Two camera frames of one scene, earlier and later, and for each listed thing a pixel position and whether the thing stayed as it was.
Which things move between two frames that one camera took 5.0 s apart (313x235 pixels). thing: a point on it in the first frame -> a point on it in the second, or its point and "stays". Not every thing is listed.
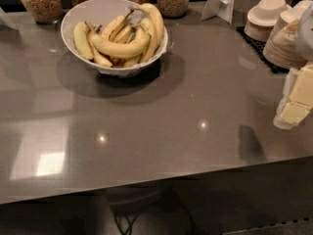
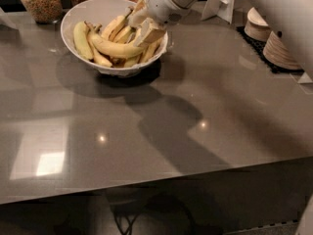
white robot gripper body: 306,36 -> 163,2
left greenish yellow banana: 81,41 stays
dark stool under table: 128,204 stays
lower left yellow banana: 102,61 stays
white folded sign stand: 221,2 stays
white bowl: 92,11 stays
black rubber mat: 259,46 stays
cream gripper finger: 290,115 -> 150,31
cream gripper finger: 298,84 -> 140,13
